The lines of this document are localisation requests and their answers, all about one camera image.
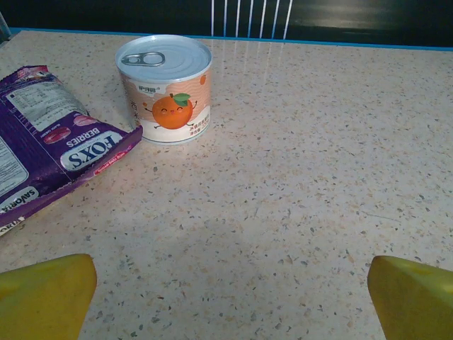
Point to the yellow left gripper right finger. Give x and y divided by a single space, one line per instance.
414 304

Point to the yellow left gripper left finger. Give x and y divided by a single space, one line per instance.
42 301

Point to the purple candy bag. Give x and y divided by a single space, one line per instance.
46 141

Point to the tin can with orange print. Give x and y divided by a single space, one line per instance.
166 88

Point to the aluminium frame post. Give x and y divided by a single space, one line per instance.
2 28

